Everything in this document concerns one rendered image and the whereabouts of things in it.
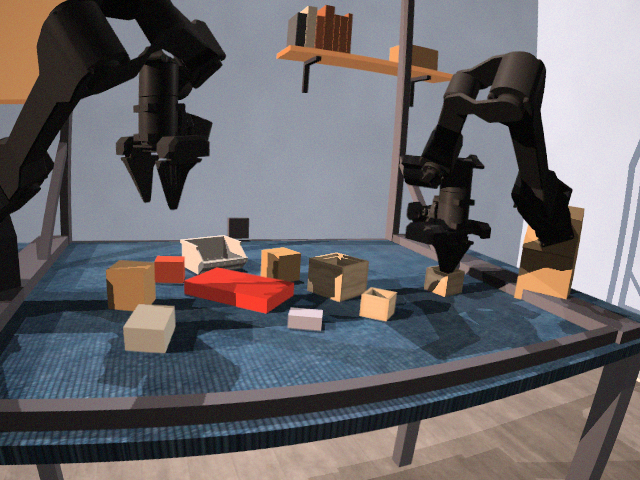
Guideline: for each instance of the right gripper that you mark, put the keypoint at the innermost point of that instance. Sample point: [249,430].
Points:
[157,118]

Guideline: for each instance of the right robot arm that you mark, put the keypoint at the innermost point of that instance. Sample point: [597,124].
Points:
[78,53]

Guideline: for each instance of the pale pink rectangular block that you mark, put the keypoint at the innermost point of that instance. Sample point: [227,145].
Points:
[308,319]

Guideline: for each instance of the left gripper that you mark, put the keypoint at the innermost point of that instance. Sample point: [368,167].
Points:
[453,213]

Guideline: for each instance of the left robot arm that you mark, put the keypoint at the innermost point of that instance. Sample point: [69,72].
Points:
[515,100]

